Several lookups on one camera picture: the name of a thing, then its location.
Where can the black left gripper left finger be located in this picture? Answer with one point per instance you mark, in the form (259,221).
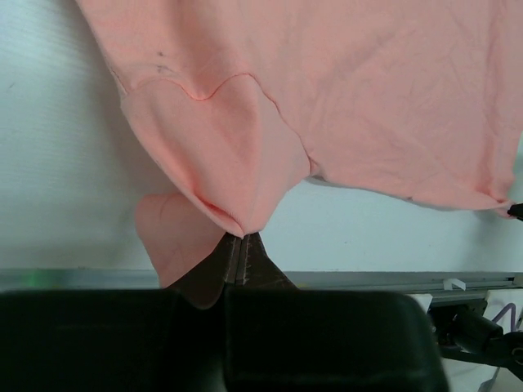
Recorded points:
(167,339)

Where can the salmon pink t shirt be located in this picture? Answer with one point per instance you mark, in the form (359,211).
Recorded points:
(238,101)

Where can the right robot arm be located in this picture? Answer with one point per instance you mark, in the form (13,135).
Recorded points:
(463,332)

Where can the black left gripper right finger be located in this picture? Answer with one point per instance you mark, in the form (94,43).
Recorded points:
(279,337)

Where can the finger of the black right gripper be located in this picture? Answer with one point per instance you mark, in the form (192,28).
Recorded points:
(515,211)

